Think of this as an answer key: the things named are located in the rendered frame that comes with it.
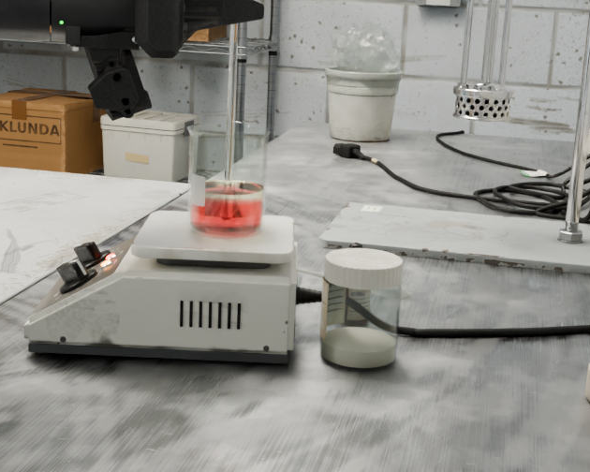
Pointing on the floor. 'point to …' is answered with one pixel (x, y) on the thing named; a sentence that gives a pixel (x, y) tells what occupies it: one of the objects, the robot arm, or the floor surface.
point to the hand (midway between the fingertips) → (217, 8)
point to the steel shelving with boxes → (57, 127)
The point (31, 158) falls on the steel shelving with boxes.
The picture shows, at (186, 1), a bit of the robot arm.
